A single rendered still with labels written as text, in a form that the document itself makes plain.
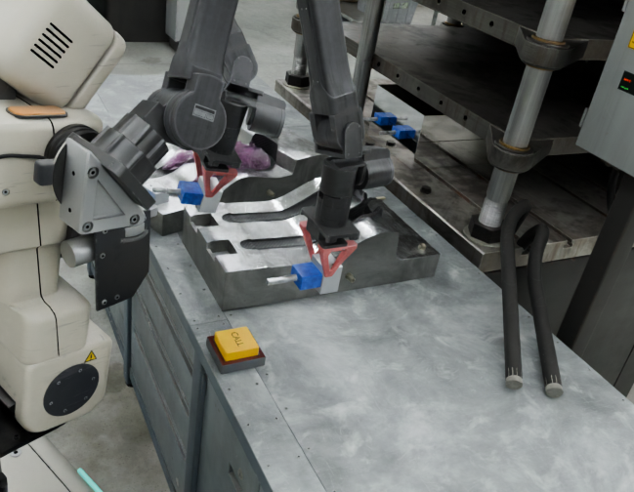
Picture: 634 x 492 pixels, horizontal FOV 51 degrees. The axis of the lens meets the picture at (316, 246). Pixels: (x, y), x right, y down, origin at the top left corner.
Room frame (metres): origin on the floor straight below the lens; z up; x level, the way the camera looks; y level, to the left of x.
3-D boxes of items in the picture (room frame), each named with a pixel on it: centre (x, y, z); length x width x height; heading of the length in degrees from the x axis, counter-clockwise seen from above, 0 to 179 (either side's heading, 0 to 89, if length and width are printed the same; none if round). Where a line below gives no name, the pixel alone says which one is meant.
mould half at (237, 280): (1.26, 0.01, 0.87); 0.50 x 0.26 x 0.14; 122
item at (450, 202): (2.23, -0.43, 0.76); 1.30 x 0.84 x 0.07; 32
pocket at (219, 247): (1.10, 0.18, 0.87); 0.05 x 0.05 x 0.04; 32
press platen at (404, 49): (2.22, -0.44, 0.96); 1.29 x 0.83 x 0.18; 32
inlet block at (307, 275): (0.98, 0.02, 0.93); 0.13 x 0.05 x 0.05; 122
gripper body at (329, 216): (1.00, -0.02, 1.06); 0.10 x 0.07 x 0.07; 32
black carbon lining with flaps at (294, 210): (1.26, 0.03, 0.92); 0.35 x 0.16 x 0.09; 122
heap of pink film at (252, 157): (1.51, 0.27, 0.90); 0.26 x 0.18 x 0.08; 139
